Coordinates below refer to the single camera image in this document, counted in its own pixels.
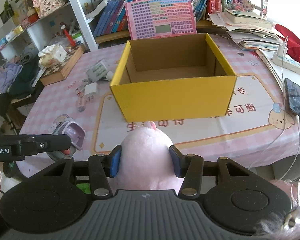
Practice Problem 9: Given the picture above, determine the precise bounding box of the pink toy keyboard tablet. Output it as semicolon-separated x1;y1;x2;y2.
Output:
125;0;197;40

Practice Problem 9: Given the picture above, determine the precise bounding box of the black smartphone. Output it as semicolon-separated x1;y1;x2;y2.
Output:
284;78;300;119

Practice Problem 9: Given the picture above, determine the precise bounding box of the wooden chess board box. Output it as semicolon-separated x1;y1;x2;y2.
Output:
40;44;85;86

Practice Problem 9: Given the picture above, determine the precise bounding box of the white power strip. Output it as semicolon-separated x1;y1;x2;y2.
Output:
272;42;300;75

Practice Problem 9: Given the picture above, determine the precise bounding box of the small red white box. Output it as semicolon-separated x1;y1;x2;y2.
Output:
75;85;85;98

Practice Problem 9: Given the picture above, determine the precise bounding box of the stack of papers and books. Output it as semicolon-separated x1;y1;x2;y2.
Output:
208;11;283;52

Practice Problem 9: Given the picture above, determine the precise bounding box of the pile of clothes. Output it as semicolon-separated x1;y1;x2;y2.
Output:
0;46;44;117

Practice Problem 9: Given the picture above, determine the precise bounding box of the row of blue books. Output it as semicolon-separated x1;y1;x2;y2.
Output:
93;0;132;37

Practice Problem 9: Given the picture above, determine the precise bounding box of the white bookshelf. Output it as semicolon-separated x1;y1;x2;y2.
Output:
0;0;265;55

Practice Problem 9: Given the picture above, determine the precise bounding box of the yellow cardboard box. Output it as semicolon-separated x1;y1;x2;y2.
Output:
110;34;237;122

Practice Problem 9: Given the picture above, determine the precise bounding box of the floral tissue pack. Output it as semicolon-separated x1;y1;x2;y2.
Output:
38;43;67;68

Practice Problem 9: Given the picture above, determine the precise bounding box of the white charging cable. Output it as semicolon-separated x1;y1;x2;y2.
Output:
247;36;300;181

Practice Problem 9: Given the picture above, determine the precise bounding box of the pink checkered tablecloth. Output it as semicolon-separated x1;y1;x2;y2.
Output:
21;34;300;167

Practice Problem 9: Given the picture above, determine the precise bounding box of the white charger block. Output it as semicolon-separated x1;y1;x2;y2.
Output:
84;82;98;97

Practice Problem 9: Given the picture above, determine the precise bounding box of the pink plush toy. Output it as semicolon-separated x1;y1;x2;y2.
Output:
108;121;183;192

